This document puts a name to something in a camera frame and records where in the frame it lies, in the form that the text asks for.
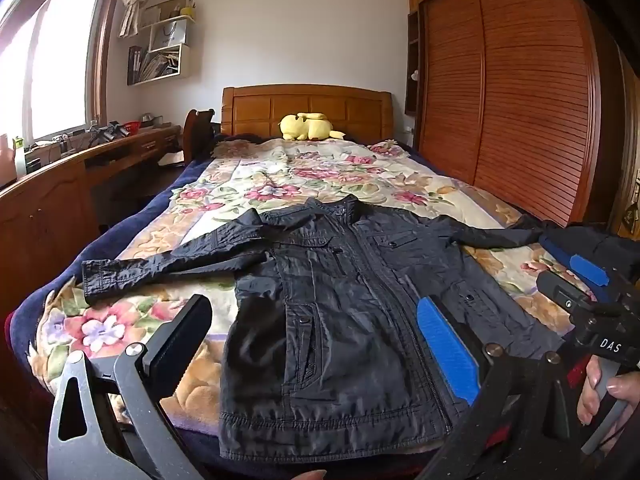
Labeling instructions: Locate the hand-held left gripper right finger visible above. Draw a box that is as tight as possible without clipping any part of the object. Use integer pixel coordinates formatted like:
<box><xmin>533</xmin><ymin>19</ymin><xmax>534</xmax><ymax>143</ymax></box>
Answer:
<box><xmin>416</xmin><ymin>295</ymin><xmax>601</xmax><ymax>480</ymax></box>

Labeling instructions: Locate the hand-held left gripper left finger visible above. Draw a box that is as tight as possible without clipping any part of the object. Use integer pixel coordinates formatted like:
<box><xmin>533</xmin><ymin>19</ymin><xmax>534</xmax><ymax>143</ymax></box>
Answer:
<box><xmin>46</xmin><ymin>294</ymin><xmax>213</xmax><ymax>480</ymax></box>

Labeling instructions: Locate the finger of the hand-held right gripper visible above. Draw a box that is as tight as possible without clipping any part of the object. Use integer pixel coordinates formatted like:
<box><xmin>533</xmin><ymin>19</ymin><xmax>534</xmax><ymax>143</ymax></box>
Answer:
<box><xmin>569</xmin><ymin>254</ymin><xmax>632</xmax><ymax>306</ymax></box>
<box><xmin>536</xmin><ymin>271</ymin><xmax>593</xmax><ymax>313</ymax></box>

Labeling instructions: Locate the black jacket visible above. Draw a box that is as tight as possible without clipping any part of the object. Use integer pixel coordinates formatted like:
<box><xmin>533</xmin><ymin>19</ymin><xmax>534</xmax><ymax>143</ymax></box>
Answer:
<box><xmin>81</xmin><ymin>197</ymin><xmax>566</xmax><ymax>465</ymax></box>

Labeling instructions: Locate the folded dark clothes blue trim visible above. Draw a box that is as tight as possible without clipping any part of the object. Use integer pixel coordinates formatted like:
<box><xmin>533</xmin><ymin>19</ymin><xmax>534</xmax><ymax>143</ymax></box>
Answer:
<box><xmin>539</xmin><ymin>225</ymin><xmax>617</xmax><ymax>267</ymax></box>

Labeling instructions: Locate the person's right hand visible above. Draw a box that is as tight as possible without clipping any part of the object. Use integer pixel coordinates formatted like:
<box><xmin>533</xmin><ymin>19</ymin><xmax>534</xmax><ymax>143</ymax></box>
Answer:
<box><xmin>576</xmin><ymin>355</ymin><xmax>640</xmax><ymax>426</ymax></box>

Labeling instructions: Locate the person's red black clothing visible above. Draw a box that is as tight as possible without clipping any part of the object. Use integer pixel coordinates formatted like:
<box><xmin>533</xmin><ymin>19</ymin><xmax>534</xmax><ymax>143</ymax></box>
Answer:
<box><xmin>560</xmin><ymin>350</ymin><xmax>593</xmax><ymax>396</ymax></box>

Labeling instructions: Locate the wooden desk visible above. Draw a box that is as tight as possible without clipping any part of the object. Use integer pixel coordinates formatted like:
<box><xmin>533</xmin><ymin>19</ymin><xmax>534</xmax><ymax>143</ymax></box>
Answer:
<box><xmin>0</xmin><ymin>122</ymin><xmax>182</xmax><ymax>311</ymax></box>

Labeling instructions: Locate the wooden louvered wardrobe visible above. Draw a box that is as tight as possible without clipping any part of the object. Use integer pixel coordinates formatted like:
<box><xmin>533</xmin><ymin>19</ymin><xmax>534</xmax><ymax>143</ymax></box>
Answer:
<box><xmin>404</xmin><ymin>0</ymin><xmax>616</xmax><ymax>228</ymax></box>

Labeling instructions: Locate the floral blanket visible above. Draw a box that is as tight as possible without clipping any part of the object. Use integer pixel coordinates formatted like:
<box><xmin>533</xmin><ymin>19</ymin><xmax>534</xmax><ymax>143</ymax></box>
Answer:
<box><xmin>30</xmin><ymin>137</ymin><xmax>596</xmax><ymax>441</ymax></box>

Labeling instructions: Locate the wooden chair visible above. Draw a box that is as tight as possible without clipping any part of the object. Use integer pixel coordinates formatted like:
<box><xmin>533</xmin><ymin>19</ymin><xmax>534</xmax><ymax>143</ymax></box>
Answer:
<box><xmin>182</xmin><ymin>108</ymin><xmax>216</xmax><ymax>167</ymax></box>

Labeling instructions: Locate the white green bottle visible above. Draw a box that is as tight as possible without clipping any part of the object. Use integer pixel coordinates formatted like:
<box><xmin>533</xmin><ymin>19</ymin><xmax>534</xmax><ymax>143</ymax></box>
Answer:
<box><xmin>12</xmin><ymin>136</ymin><xmax>27</xmax><ymax>181</ymax></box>

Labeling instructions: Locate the wooden headboard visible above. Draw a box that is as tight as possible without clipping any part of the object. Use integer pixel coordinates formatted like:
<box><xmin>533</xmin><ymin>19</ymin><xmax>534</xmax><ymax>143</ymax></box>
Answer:
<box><xmin>221</xmin><ymin>85</ymin><xmax>393</xmax><ymax>142</ymax></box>

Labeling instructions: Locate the yellow plush toy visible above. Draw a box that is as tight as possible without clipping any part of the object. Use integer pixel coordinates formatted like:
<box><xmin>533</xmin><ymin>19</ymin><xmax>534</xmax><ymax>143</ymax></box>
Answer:
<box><xmin>278</xmin><ymin>112</ymin><xmax>347</xmax><ymax>142</ymax></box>

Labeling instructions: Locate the window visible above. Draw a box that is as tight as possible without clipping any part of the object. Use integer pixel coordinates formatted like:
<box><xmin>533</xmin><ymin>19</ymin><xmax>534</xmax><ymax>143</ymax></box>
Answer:
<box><xmin>0</xmin><ymin>0</ymin><xmax>126</xmax><ymax>146</ymax></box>

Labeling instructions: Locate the white paper bag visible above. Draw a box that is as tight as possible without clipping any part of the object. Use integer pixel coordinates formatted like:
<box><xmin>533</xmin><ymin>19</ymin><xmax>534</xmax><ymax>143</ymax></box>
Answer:
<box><xmin>150</xmin><ymin>20</ymin><xmax>187</xmax><ymax>51</ymax></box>

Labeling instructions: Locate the white wall shelf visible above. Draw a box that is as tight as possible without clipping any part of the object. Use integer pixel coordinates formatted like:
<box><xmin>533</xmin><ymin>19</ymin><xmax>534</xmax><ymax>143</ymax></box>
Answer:
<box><xmin>126</xmin><ymin>0</ymin><xmax>197</xmax><ymax>86</ymax></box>

